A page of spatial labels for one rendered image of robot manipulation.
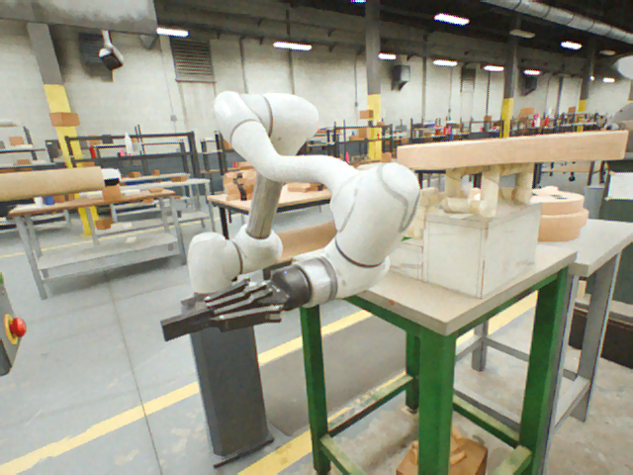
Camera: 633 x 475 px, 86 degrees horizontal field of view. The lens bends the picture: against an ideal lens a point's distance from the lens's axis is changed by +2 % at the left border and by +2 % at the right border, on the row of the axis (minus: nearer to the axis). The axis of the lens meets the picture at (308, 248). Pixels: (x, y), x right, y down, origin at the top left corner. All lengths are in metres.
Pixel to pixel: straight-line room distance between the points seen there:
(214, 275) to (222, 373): 0.40
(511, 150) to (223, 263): 1.01
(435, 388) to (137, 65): 11.73
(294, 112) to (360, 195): 0.55
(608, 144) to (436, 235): 0.32
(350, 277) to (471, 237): 0.29
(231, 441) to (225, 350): 0.44
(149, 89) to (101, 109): 1.47
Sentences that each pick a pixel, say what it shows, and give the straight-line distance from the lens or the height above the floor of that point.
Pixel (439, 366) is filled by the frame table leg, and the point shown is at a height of 0.82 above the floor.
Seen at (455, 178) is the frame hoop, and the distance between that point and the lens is 0.83.
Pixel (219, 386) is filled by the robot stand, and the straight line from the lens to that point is 1.51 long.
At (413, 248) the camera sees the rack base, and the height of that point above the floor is 1.01.
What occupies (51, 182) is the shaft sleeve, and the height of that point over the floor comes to 1.25.
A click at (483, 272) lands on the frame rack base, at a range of 0.79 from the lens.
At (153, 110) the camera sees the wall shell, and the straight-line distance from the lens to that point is 11.87.
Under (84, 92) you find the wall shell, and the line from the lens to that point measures 11.72.
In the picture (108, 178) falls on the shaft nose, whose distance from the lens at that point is 0.54.
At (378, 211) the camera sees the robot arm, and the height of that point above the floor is 1.17.
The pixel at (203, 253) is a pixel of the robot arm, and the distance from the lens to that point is 1.32.
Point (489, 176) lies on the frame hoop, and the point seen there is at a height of 1.19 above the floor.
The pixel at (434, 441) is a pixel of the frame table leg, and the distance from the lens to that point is 0.91.
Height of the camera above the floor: 1.27
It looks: 17 degrees down
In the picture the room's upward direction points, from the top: 4 degrees counter-clockwise
